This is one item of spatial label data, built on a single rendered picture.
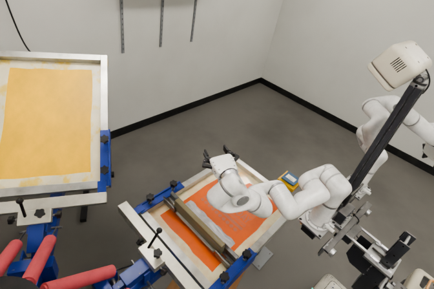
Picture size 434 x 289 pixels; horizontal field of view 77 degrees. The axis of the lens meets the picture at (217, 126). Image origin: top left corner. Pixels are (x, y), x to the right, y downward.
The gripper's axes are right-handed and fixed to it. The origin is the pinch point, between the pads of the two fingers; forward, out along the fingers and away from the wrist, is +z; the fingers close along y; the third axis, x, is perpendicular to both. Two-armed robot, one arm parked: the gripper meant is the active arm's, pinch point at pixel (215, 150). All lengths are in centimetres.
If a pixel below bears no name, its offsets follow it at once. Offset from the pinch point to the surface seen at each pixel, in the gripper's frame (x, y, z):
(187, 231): -51, -15, -3
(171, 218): -50, -22, 7
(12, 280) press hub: -6, -76, -27
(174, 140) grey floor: -151, 19, 184
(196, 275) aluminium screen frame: -48, -18, -28
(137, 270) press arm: -39, -42, -21
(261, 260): -156, 53, 10
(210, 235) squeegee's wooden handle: -42.1, -6.7, -14.2
